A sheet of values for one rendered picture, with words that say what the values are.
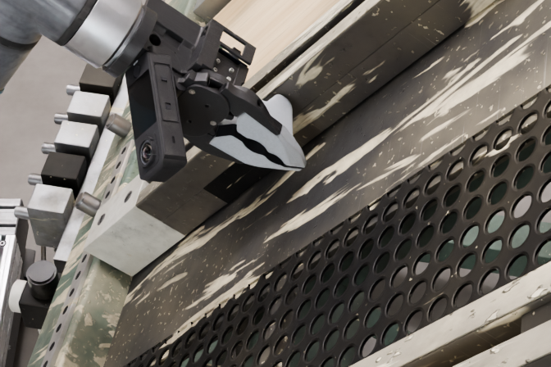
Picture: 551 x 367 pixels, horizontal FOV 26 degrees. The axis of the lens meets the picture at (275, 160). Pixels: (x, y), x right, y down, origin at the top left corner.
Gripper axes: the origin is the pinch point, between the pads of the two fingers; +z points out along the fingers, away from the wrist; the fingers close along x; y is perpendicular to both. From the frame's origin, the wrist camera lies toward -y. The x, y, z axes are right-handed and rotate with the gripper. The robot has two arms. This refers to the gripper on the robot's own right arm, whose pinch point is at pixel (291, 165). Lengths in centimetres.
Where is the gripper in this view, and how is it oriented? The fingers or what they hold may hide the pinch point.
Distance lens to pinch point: 114.4
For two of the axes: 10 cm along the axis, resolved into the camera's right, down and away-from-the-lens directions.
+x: -5.7, 4.4, 6.9
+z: 7.9, 5.1, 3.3
